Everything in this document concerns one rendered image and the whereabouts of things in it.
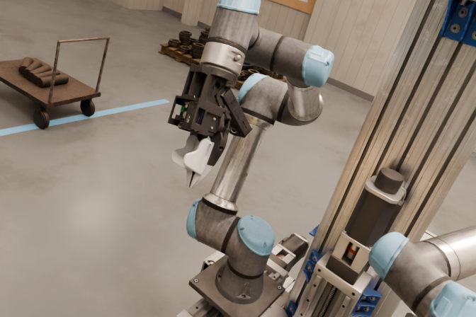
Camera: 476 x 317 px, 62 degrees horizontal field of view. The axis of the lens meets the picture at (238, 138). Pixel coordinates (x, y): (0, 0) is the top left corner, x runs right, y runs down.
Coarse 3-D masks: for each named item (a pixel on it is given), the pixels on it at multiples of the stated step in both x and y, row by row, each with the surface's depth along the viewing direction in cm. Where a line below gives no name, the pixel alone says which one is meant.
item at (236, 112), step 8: (224, 96) 70; (232, 96) 72; (232, 104) 72; (232, 112) 73; (240, 112) 74; (232, 120) 74; (240, 120) 74; (232, 128) 76; (240, 128) 75; (248, 128) 76; (240, 136) 77
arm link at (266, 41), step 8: (264, 32) 78; (272, 32) 78; (256, 40) 76; (264, 40) 77; (272, 40) 77; (248, 48) 76; (256, 48) 77; (264, 48) 77; (272, 48) 76; (248, 56) 79; (256, 56) 78; (264, 56) 77; (248, 64) 84; (256, 64) 80; (264, 64) 78
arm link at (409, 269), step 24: (384, 240) 63; (408, 240) 63; (432, 240) 64; (456, 240) 65; (384, 264) 61; (408, 264) 59; (432, 264) 59; (456, 264) 62; (408, 288) 57; (432, 288) 55
